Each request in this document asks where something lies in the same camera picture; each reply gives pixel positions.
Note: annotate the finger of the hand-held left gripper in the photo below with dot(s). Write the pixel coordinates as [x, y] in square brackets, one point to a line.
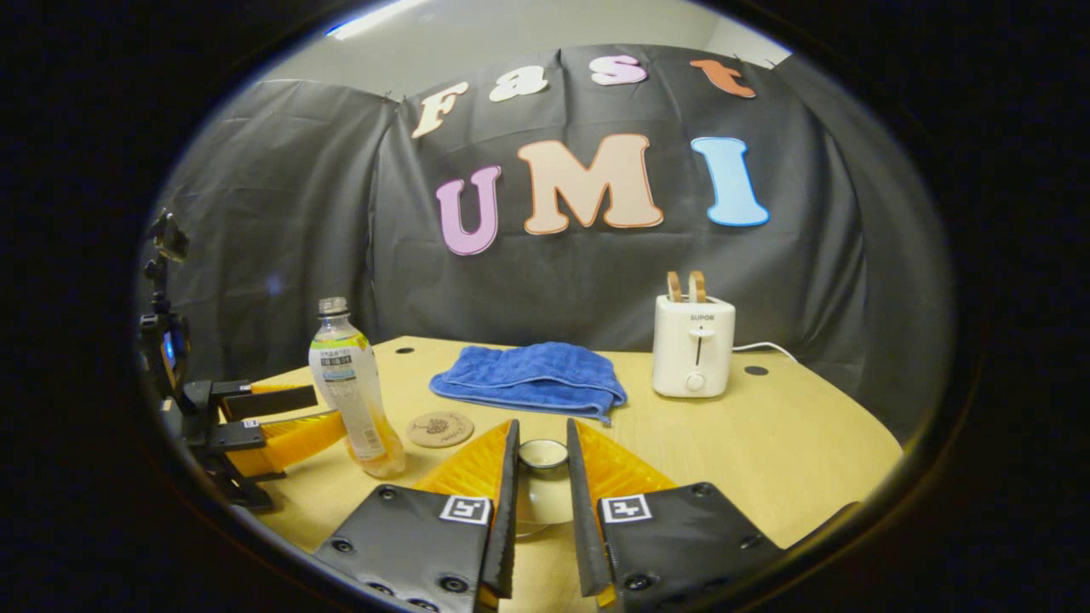
[272, 402]
[289, 438]

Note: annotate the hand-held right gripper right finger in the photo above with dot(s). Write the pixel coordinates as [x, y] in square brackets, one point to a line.
[583, 528]

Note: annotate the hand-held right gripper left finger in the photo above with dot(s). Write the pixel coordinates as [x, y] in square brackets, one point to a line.
[504, 528]

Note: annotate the cream teacup lid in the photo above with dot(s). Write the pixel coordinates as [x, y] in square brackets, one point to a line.
[543, 494]

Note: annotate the clear plastic water bottle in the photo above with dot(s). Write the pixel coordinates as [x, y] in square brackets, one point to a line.
[353, 392]

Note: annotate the round cork coaster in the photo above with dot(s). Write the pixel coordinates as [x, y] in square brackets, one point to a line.
[440, 429]

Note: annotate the blue towel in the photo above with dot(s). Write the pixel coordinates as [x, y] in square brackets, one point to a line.
[532, 375]

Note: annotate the white toaster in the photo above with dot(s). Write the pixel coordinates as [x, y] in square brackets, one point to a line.
[691, 353]

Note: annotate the bread slice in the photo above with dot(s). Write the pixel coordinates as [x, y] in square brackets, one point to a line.
[674, 287]
[697, 287]

